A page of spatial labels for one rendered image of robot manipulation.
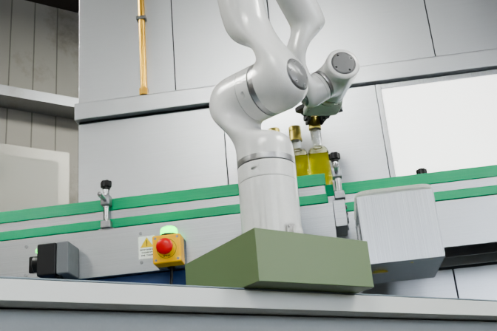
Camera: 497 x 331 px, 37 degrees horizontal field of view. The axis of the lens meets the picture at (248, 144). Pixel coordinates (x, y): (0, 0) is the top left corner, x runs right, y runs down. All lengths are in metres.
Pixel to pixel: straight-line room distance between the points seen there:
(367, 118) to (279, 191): 0.85
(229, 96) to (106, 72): 0.96
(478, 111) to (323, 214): 0.66
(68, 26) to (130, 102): 2.47
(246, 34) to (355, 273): 0.55
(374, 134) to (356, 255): 0.88
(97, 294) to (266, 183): 0.45
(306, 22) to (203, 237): 0.59
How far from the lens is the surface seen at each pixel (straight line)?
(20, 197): 4.21
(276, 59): 1.54
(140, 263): 1.91
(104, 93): 2.46
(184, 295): 1.25
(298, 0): 1.85
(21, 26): 4.73
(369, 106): 2.28
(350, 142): 2.23
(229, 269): 1.35
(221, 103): 1.60
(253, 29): 1.60
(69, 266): 1.89
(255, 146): 1.50
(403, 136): 2.25
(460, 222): 1.99
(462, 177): 2.05
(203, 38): 2.47
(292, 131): 2.11
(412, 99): 2.30
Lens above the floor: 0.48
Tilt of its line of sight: 22 degrees up
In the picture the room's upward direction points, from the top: 5 degrees counter-clockwise
